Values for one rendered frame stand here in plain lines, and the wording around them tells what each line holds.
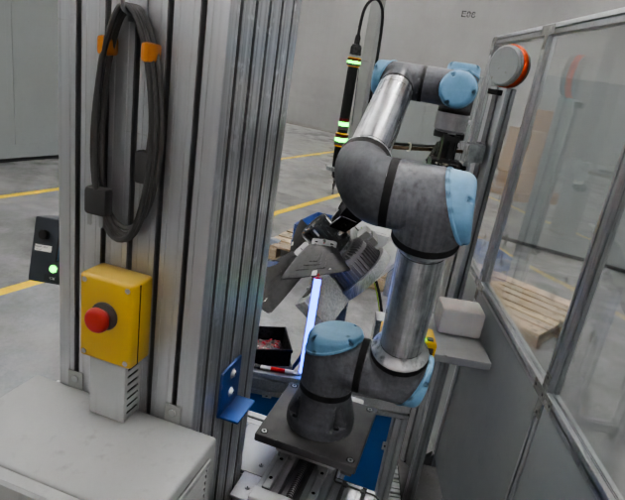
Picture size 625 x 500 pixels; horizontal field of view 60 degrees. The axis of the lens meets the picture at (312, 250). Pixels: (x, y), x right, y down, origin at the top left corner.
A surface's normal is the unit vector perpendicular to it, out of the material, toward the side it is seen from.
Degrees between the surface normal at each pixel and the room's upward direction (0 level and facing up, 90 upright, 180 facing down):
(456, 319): 90
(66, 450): 0
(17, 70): 90
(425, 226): 109
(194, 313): 90
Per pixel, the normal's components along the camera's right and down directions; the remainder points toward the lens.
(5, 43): 0.86, 0.29
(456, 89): -0.26, 0.28
